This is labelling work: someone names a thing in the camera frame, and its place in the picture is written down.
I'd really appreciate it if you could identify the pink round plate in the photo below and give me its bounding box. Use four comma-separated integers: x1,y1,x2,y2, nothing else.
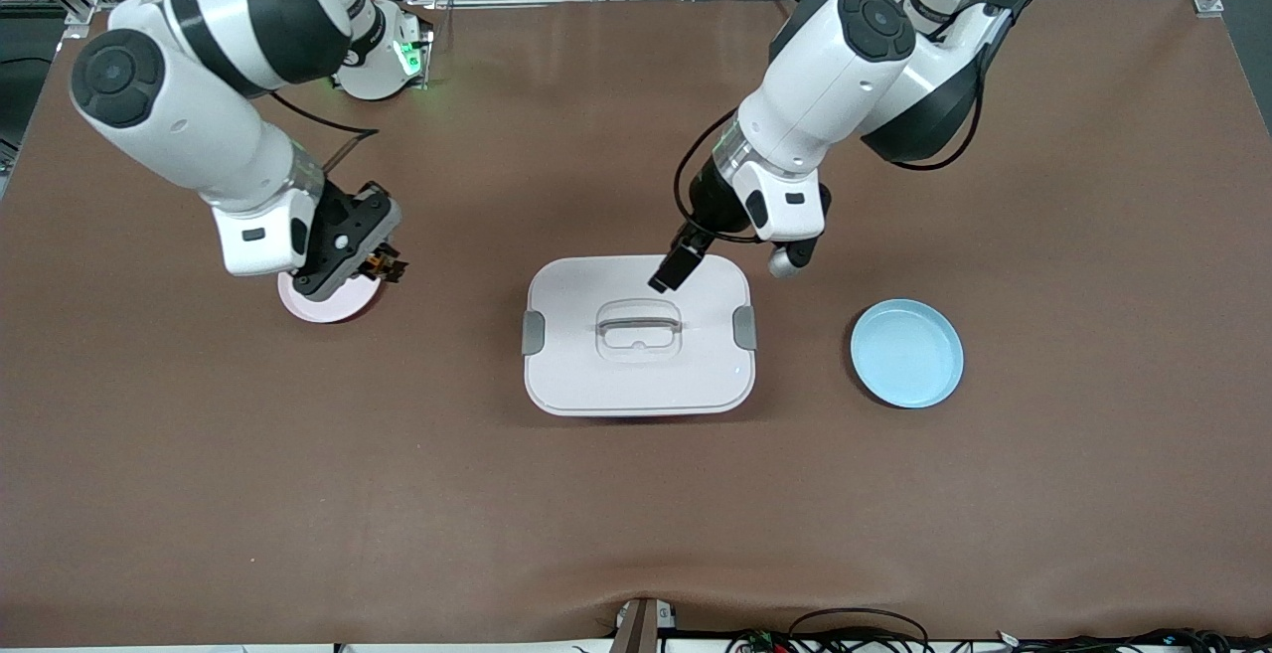
277,270,385,324

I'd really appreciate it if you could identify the white lidded storage box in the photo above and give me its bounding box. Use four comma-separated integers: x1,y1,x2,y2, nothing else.
522,253,758,418

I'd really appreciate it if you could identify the brown table mat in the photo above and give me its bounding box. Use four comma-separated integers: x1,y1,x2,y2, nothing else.
0,0,1272,649

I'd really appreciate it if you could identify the light blue round plate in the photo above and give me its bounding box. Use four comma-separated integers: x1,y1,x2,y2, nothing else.
850,298,965,409

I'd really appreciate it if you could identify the clear lid handle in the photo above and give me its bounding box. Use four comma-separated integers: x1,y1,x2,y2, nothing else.
594,299,685,362

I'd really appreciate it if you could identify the metal table edge bracket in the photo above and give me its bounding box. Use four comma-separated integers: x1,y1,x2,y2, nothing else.
611,596,677,653

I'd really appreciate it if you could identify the black looped cable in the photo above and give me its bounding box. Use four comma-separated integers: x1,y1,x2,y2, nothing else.
788,607,932,653

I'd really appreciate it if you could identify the black cable bundle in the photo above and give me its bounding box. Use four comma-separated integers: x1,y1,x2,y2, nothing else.
994,627,1272,653

